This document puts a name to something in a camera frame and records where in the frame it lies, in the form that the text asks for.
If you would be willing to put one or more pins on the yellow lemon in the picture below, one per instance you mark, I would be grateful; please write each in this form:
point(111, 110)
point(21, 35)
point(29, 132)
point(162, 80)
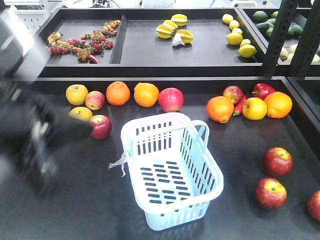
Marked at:
point(234, 38)

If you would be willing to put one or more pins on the dark red apple edge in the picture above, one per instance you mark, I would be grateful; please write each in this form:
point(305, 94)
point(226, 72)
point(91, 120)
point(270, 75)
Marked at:
point(313, 205)

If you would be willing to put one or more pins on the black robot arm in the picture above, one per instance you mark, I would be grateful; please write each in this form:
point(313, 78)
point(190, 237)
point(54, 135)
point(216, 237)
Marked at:
point(28, 122)

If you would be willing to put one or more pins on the dark red apple front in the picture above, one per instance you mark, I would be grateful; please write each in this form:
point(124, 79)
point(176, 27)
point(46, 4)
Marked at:
point(270, 194)

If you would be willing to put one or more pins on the large orange right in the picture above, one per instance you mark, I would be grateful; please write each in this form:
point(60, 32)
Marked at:
point(278, 104)

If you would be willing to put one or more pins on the small pink apple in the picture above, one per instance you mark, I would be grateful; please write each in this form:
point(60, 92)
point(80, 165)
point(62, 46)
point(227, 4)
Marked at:
point(95, 100)

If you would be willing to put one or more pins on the white garlic bulb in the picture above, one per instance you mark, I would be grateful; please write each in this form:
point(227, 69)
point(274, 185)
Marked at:
point(177, 41)

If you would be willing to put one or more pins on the red chili pepper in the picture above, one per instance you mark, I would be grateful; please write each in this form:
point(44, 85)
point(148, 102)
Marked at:
point(238, 109)

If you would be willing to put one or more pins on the cherry tomato vines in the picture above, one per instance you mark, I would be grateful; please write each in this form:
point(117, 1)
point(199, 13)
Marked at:
point(88, 46)

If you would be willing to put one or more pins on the yellow apple left rear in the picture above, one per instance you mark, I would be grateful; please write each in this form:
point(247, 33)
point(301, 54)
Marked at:
point(76, 94)

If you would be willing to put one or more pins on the yellow apple left front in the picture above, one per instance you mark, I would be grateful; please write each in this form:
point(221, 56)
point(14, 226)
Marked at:
point(81, 113)

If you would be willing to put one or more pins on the red apple beside yellow fruit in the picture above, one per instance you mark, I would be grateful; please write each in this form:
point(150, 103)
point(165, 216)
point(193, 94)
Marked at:
point(102, 126)

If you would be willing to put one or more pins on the red-yellow small apple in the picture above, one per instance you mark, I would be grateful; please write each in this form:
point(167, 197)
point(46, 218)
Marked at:
point(234, 93)

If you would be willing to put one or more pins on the black upright rack post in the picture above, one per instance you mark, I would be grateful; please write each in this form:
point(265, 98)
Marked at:
point(286, 13)

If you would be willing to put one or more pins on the red bell pepper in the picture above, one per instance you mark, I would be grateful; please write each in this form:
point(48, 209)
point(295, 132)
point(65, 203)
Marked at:
point(262, 90)

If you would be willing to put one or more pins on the orange near pepper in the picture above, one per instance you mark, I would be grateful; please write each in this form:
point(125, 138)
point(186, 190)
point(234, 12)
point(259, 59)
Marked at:
point(220, 109)

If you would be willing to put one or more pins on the orange fruit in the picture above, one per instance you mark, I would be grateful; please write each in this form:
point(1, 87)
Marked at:
point(117, 93)
point(146, 94)

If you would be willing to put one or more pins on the yellow starfruit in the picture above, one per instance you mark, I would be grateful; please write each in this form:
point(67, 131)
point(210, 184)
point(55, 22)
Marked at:
point(164, 32)

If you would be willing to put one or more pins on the light blue plastic basket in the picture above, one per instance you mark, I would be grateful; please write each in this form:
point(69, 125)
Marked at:
point(173, 174)

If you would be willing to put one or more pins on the dark red apple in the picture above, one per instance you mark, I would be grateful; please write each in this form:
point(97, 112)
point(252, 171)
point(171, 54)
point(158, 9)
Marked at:
point(277, 162)
point(270, 194)

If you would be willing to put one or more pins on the dark red apple rear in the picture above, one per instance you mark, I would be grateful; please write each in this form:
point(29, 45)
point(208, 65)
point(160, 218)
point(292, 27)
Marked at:
point(277, 162)

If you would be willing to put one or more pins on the red apple by oranges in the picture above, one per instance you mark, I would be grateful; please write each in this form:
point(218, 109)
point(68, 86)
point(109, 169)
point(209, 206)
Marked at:
point(171, 99)

